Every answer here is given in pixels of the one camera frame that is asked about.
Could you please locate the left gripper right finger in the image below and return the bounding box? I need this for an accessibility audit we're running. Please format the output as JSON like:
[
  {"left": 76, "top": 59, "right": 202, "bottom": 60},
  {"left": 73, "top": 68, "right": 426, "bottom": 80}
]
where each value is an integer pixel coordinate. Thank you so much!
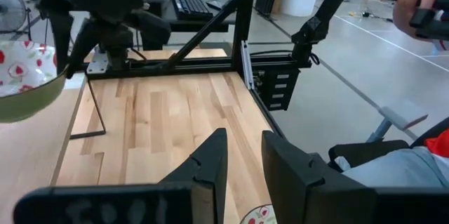
[{"left": 261, "top": 130, "right": 378, "bottom": 224}]

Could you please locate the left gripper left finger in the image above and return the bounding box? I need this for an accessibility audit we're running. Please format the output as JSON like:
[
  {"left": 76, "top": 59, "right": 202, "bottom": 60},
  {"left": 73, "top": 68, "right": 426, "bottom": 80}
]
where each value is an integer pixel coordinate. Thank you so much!
[{"left": 157, "top": 128, "right": 229, "bottom": 224}]

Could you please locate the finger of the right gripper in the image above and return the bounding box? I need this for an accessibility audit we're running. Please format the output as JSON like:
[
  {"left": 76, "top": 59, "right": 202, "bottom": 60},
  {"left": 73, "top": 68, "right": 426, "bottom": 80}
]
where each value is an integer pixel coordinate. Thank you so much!
[
  {"left": 66, "top": 23, "right": 106, "bottom": 79},
  {"left": 48, "top": 15, "right": 74, "bottom": 77}
]

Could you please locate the floral bowl green outside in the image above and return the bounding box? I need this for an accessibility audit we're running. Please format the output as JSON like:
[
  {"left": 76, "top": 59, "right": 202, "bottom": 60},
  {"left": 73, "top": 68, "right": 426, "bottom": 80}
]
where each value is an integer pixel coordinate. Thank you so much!
[
  {"left": 239, "top": 204, "right": 278, "bottom": 224},
  {"left": 0, "top": 40, "right": 68, "bottom": 124}
]

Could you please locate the round floor fan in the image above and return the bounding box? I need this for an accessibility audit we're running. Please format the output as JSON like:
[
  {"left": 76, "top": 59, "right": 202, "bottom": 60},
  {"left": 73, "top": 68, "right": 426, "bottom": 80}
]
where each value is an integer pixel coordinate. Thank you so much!
[{"left": 0, "top": 0, "right": 28, "bottom": 34}]

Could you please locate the black chair seat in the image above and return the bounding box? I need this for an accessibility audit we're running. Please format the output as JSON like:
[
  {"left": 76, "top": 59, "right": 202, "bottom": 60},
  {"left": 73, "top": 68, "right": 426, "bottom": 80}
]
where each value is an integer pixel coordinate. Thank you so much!
[{"left": 328, "top": 139, "right": 410, "bottom": 173}]

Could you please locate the backlit computer keyboard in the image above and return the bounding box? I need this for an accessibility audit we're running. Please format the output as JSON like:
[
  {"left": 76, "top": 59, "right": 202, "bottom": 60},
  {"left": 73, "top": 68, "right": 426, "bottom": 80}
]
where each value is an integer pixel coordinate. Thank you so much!
[{"left": 170, "top": 0, "right": 215, "bottom": 21}]

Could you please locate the black box with white labels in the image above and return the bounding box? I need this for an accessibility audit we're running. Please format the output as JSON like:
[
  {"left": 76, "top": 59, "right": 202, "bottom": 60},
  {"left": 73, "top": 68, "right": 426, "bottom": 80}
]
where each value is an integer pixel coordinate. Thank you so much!
[{"left": 257, "top": 67, "right": 301, "bottom": 112}]

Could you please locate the person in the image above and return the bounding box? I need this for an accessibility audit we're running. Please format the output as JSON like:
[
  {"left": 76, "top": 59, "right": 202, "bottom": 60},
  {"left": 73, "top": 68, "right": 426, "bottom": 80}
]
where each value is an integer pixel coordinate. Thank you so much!
[{"left": 333, "top": 117, "right": 449, "bottom": 188}]

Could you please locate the silver metal strip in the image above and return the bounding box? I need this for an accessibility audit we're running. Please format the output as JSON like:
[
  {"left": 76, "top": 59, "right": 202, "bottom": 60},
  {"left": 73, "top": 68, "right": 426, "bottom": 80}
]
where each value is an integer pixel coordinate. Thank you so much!
[{"left": 240, "top": 40, "right": 256, "bottom": 91}]

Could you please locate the wooden shelf with black legs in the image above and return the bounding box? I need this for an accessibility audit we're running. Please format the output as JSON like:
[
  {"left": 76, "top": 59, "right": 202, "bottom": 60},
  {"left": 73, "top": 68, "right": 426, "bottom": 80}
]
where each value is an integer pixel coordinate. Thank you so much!
[{"left": 0, "top": 72, "right": 107, "bottom": 224}]

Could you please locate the grey metal lever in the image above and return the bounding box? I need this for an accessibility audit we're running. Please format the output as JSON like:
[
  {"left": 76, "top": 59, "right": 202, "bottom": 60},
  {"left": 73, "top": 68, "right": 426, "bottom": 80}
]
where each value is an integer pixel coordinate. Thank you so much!
[{"left": 366, "top": 106, "right": 429, "bottom": 144}]

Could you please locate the black keyboard desk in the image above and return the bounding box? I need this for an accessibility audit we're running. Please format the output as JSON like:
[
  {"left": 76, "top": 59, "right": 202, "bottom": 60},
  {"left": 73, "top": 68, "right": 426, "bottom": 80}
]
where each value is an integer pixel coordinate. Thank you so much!
[{"left": 143, "top": 0, "right": 243, "bottom": 34}]

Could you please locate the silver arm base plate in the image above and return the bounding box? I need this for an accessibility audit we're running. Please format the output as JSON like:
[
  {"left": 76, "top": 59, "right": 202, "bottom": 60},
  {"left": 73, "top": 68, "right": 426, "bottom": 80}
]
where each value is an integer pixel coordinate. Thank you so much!
[{"left": 86, "top": 50, "right": 110, "bottom": 74}]

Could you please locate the black leader arm cable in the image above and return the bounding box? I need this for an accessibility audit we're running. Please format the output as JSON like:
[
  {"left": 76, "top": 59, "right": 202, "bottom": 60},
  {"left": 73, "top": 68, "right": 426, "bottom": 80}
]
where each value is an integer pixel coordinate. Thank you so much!
[{"left": 249, "top": 48, "right": 321, "bottom": 66}]

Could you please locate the black aluminium table frame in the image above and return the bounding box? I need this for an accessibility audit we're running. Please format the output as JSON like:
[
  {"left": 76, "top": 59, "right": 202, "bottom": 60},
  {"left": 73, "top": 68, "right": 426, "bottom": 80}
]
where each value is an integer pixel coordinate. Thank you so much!
[{"left": 82, "top": 0, "right": 315, "bottom": 137}]

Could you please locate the black leader handle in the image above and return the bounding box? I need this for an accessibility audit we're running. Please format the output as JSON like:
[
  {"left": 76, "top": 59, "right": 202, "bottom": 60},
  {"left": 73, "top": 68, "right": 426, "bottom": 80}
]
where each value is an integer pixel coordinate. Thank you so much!
[{"left": 408, "top": 0, "right": 449, "bottom": 41}]

